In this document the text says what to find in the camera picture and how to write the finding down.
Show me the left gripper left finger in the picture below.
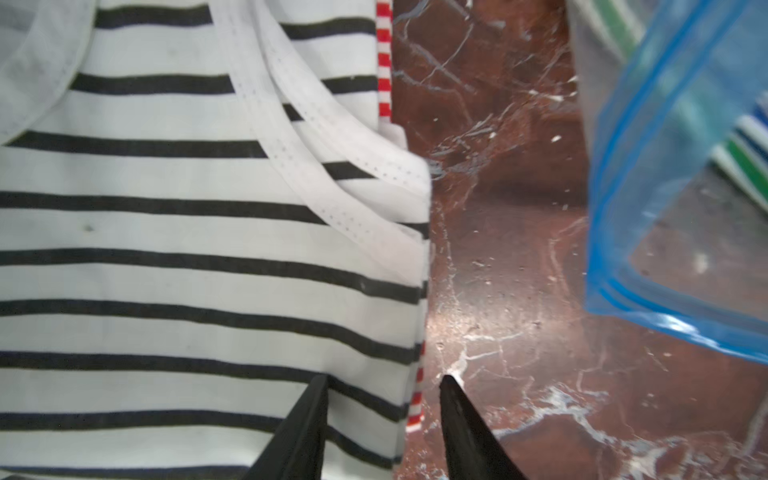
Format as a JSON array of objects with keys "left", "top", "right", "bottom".
[{"left": 242, "top": 375, "right": 329, "bottom": 480}]

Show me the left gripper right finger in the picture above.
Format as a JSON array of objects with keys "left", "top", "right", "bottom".
[{"left": 440, "top": 375, "right": 527, "bottom": 480}]

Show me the black white striped top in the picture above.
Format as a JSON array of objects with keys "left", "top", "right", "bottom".
[{"left": 1, "top": 1, "right": 431, "bottom": 479}]

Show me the clear vacuum bag blue zip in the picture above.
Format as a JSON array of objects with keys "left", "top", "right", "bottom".
[{"left": 567, "top": 1, "right": 767, "bottom": 363}]

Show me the red white striped top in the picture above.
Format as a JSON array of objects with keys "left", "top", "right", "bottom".
[{"left": 376, "top": 0, "right": 425, "bottom": 434}]

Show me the blue white striped top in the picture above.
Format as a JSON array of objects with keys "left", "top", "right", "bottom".
[{"left": 752, "top": 99, "right": 767, "bottom": 144}]

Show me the green white striped garment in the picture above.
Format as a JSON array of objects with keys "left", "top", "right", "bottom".
[{"left": 583, "top": 1, "right": 767, "bottom": 211}]

